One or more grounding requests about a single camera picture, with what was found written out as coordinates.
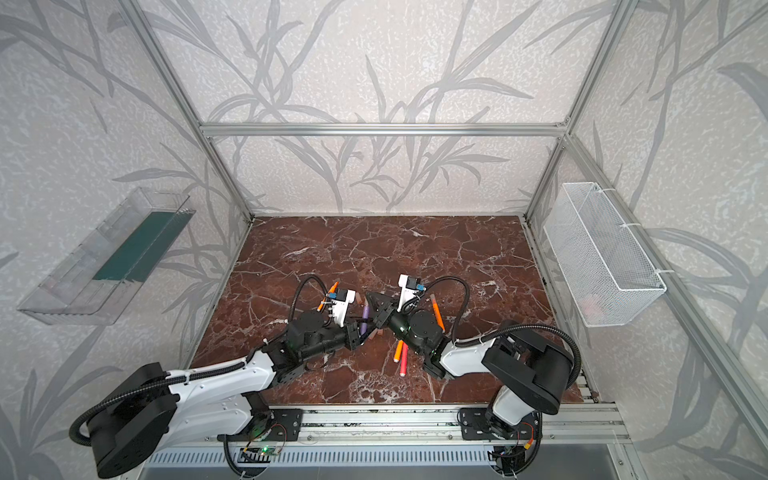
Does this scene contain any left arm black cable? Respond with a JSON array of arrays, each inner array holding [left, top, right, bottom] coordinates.
[[68, 274, 331, 448]]

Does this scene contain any yellow-orange highlighter pen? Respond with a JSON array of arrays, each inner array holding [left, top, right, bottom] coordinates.
[[393, 340, 405, 363]]

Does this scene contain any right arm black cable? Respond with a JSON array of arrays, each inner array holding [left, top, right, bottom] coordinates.
[[407, 275, 583, 391]]

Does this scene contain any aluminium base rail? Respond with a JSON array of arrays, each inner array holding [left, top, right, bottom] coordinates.
[[128, 403, 644, 479]]

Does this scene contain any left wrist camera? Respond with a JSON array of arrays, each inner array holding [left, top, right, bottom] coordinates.
[[329, 287, 357, 327]]

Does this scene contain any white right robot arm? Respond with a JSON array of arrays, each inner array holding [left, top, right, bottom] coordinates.
[[366, 292, 582, 425]]

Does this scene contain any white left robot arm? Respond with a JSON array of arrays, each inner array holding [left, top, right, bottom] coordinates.
[[70, 310, 366, 479]]

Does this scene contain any clear plastic wall tray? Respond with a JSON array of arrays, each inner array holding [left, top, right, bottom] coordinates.
[[17, 187, 196, 326]]

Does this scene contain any purple highlighter pen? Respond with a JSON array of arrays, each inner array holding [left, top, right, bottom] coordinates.
[[359, 303, 370, 335]]

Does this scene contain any orange highlighter pen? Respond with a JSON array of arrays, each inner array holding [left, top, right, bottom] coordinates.
[[430, 294, 446, 333], [317, 282, 339, 312]]

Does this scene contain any pink highlighter pen lower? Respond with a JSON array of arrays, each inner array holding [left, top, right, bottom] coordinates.
[[399, 345, 408, 377]]

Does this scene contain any white wire mesh basket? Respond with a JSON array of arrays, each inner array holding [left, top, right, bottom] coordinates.
[[544, 182, 667, 328]]

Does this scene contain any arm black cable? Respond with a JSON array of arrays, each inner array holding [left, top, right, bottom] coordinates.
[[407, 275, 583, 391], [68, 274, 331, 448]]

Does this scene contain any aluminium cage frame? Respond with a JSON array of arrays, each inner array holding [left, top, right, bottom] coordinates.
[[116, 0, 768, 457]]

